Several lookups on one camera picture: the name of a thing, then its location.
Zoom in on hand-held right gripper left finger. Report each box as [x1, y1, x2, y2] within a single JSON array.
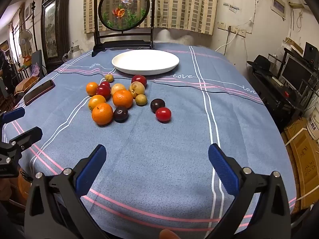
[[24, 144, 107, 239]]

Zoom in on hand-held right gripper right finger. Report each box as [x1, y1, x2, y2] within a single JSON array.
[[208, 143, 292, 239]]

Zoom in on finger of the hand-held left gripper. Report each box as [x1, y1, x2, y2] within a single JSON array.
[[0, 126, 43, 178], [0, 108, 26, 124]]

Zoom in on orange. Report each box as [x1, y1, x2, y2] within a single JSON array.
[[112, 89, 134, 109], [91, 103, 114, 125]]

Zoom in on dark purple plum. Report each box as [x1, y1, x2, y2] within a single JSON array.
[[113, 106, 129, 123], [150, 99, 166, 113]]

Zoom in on yellow orange citrus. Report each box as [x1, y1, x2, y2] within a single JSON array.
[[88, 95, 107, 111]]

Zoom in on small orange tangerine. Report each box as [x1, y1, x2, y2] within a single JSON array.
[[86, 82, 99, 96]]

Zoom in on shiny red tomato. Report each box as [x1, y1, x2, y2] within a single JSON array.
[[156, 107, 172, 123]]

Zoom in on tan pear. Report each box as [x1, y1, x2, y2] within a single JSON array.
[[129, 82, 145, 98]]

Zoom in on white oval plate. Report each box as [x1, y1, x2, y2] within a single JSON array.
[[111, 49, 180, 75]]

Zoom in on person's right hand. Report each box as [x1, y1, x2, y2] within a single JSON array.
[[159, 229, 180, 239]]

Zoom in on black smartphone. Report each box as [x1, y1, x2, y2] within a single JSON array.
[[24, 79, 55, 106]]

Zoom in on tan seat cushion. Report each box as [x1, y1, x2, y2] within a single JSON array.
[[15, 76, 40, 95]]

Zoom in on blue striped tablecloth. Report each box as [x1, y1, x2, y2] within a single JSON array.
[[2, 42, 297, 239]]

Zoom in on white standing fan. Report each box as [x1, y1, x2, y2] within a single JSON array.
[[19, 28, 33, 55]]

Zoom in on white teapot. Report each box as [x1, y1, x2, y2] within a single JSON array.
[[68, 45, 83, 60]]

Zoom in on black desk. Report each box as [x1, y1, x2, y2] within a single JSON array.
[[247, 66, 309, 130]]

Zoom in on round yellow pear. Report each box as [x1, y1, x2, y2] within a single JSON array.
[[111, 83, 126, 95]]

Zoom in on dark wood framed painting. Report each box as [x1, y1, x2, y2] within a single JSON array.
[[41, 0, 71, 66]]

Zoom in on white bucket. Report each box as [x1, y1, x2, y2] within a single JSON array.
[[307, 110, 319, 141]]

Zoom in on large red plum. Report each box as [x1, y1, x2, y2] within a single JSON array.
[[131, 75, 147, 88]]

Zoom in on black hat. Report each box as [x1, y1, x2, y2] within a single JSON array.
[[247, 55, 271, 71]]

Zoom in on computer monitor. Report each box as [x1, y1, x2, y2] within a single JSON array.
[[281, 55, 313, 91]]

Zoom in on white fluffy cushion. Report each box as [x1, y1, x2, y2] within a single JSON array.
[[155, 29, 195, 46]]

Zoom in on black speaker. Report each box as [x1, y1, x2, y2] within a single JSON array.
[[303, 42, 319, 61]]

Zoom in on round goldfish screen black stand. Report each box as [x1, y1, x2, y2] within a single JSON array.
[[92, 0, 155, 57]]

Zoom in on white wall frame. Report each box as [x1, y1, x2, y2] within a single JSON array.
[[271, 0, 286, 20]]

